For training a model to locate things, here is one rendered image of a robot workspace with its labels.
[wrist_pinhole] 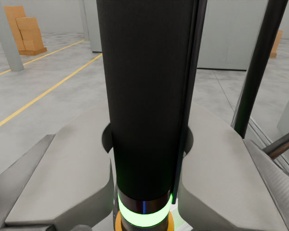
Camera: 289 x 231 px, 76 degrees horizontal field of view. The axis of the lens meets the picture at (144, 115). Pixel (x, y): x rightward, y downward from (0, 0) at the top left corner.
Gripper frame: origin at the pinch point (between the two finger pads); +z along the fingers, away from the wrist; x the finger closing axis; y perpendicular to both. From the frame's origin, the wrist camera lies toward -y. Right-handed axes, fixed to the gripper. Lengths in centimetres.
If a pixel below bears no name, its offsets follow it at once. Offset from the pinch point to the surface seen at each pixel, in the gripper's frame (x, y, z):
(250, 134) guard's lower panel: 71, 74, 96
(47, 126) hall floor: -166, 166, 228
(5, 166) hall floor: -176, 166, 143
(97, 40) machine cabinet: -207, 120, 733
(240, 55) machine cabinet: 244, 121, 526
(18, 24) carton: -472, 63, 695
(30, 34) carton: -440, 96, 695
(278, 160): 71, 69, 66
